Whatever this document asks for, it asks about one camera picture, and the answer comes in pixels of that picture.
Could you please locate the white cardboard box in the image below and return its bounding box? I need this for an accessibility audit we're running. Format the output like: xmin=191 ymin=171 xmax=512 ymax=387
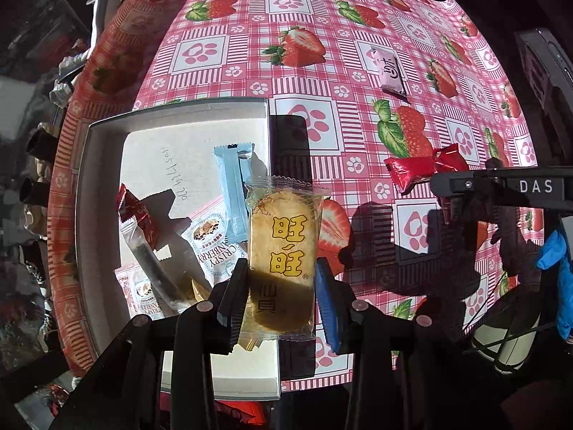
xmin=74 ymin=97 xmax=283 ymax=401

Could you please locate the red cloth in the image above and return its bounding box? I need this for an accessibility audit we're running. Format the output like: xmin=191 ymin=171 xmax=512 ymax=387
xmin=214 ymin=400 xmax=271 ymax=430

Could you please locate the red snack packet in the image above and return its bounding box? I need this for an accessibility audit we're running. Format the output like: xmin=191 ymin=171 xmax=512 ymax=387
xmin=384 ymin=143 xmax=471 ymax=195
xmin=117 ymin=183 xmax=163 ymax=252

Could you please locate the gold snack packet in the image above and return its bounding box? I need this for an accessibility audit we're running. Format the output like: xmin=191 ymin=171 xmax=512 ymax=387
xmin=190 ymin=278 xmax=215 ymax=306

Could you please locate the white cranberry snack packet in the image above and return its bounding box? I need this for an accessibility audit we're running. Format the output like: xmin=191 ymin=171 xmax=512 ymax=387
xmin=114 ymin=265 xmax=155 ymax=321
xmin=181 ymin=208 xmax=249 ymax=290

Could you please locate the white cylindrical device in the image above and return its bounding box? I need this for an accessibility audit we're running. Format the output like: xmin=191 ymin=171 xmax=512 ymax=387
xmin=472 ymin=296 xmax=544 ymax=374

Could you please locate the silver stick snack packet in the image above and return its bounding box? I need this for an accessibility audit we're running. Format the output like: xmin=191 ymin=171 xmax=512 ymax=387
xmin=120 ymin=215 xmax=189 ymax=314

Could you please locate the dark grey electronic device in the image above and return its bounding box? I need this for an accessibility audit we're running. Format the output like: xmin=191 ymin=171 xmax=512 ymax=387
xmin=515 ymin=29 xmax=573 ymax=157

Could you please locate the black shoe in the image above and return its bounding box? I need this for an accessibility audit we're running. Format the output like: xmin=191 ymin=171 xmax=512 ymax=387
xmin=24 ymin=124 xmax=60 ymax=163
xmin=19 ymin=176 xmax=51 ymax=209

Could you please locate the black white laced sneaker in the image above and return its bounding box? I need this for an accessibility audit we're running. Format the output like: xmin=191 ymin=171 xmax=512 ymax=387
xmin=24 ymin=257 xmax=61 ymax=352

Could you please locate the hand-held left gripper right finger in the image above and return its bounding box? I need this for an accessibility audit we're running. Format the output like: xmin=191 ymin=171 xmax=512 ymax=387
xmin=314 ymin=257 xmax=515 ymax=430

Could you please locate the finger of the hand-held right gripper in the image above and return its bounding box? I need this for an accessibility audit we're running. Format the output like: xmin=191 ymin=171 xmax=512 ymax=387
xmin=429 ymin=168 xmax=479 ymax=225

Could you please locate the clear rice cracker packet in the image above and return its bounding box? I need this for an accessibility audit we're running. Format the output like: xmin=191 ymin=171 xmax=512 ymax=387
xmin=237 ymin=176 xmax=331 ymax=352

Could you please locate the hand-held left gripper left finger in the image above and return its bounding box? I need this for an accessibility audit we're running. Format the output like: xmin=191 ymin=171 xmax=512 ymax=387
xmin=49 ymin=257 xmax=250 ymax=430

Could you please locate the pink snack packet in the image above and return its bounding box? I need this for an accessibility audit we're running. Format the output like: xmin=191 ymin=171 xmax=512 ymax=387
xmin=368 ymin=47 xmax=409 ymax=101

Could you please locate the strawberry print tablecloth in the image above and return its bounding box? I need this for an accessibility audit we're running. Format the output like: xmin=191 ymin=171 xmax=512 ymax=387
xmin=47 ymin=0 xmax=544 ymax=395

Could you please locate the light blue snack packet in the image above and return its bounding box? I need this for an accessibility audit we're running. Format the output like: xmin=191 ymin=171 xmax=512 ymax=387
xmin=213 ymin=142 xmax=255 ymax=245

